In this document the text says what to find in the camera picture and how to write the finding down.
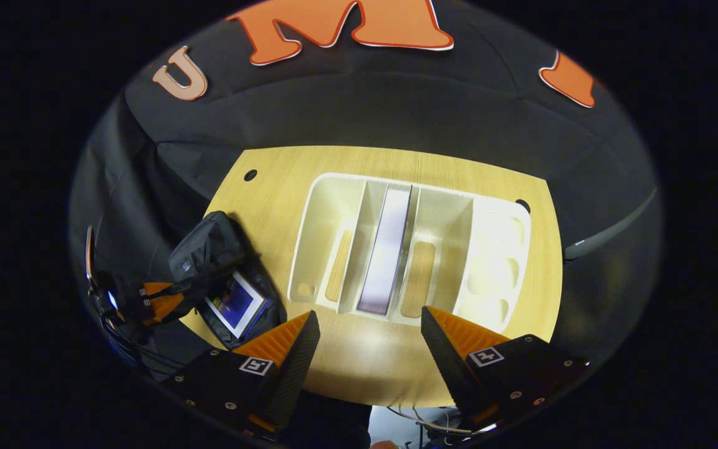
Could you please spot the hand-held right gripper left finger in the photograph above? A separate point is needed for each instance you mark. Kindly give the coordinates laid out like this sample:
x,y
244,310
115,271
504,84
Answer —
x,y
300,368

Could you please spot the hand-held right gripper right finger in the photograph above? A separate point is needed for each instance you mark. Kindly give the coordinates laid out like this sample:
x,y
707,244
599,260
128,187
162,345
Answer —
x,y
443,362

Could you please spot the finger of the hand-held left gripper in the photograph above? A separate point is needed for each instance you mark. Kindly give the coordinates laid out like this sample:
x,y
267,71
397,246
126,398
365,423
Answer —
x,y
158,289
158,307

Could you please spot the black schoolbag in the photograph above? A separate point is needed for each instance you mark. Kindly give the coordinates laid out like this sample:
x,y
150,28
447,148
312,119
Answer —
x,y
206,246

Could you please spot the blue book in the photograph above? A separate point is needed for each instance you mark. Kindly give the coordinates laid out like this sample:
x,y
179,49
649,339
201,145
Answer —
x,y
237,304

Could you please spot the white book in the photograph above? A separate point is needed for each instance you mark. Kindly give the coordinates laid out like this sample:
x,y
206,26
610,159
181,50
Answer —
x,y
387,249

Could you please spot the white plastic bookshelf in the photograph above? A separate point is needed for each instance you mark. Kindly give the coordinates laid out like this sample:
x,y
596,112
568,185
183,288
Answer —
x,y
325,237

